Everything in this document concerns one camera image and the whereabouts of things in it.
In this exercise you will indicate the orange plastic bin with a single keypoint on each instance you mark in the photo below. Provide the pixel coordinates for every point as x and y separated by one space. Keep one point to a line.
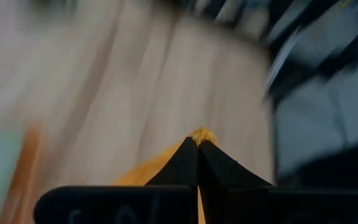
23 174

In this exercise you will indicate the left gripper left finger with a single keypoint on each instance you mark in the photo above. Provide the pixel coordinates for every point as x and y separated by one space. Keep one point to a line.
120 205

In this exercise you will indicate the orange microfiber towel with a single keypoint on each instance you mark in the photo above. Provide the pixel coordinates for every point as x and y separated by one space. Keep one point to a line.
154 169

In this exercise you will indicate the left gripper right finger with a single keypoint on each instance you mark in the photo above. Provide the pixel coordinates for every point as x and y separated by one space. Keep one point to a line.
259 205

